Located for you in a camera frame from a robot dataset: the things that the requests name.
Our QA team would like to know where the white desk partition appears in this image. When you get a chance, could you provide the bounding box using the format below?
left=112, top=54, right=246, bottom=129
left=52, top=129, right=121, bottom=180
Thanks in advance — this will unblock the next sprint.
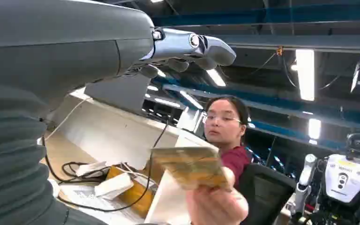
left=47, top=89, right=218, bottom=225

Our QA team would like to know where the printed paper sheet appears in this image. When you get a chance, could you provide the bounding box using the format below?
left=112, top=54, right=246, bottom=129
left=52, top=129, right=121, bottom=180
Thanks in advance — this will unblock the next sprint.
left=59, top=184, right=145, bottom=225

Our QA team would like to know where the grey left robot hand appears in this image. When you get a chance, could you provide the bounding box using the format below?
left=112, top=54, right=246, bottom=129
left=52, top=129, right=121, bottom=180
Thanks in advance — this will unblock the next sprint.
left=0, top=0, right=237, bottom=119

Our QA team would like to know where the yellow cardboard box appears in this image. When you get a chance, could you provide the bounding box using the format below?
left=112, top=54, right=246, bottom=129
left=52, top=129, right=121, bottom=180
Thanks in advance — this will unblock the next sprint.
left=106, top=165, right=157, bottom=218

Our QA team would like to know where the ceiling light strip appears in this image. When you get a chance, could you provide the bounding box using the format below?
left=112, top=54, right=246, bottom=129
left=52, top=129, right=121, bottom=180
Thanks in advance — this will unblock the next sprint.
left=205, top=68, right=227, bottom=88
left=179, top=90, right=204, bottom=111

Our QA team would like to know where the black cable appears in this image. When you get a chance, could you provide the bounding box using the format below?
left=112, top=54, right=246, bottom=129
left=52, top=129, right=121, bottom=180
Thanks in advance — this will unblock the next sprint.
left=41, top=118, right=170, bottom=213

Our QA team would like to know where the white humanoid robot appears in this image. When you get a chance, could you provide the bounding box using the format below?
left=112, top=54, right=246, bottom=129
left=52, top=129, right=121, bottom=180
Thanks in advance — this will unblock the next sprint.
left=291, top=132, right=360, bottom=225

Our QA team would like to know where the small ceiling light panel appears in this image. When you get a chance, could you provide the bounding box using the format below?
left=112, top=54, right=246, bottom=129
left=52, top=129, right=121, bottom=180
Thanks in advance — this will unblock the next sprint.
left=308, top=118, right=322, bottom=140

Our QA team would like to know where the person's hand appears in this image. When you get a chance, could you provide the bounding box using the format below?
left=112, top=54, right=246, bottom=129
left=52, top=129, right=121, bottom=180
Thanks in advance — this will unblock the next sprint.
left=185, top=167, right=249, bottom=225

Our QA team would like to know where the grey monitor back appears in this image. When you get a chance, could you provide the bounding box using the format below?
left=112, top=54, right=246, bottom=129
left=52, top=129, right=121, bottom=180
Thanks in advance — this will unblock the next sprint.
left=84, top=74, right=152, bottom=114

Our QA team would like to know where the black office chair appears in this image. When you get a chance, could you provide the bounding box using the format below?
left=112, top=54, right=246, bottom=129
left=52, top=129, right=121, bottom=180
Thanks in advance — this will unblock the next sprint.
left=238, top=164, right=297, bottom=225

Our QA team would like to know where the ribbed grey left arm sleeve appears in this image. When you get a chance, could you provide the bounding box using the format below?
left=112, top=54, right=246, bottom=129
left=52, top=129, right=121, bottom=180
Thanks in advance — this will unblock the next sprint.
left=0, top=82, right=107, bottom=225

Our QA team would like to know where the white power adapter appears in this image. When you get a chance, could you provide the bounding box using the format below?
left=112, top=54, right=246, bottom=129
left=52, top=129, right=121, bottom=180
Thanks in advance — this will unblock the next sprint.
left=94, top=172, right=135, bottom=198

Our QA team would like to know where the person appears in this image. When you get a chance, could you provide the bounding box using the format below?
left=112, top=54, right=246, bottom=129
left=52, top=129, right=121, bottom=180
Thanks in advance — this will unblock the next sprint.
left=202, top=95, right=253, bottom=191

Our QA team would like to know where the small white box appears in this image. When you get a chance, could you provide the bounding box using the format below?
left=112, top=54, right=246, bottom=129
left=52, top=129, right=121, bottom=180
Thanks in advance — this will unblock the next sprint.
left=75, top=161, right=108, bottom=178

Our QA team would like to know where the white cable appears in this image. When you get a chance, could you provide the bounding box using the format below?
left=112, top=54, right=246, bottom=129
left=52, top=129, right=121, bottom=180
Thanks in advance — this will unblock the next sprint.
left=45, top=96, right=91, bottom=141

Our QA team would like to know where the long ceiling light panel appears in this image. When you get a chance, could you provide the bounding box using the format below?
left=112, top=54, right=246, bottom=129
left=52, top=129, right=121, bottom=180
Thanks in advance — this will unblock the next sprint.
left=294, top=48, right=316, bottom=102

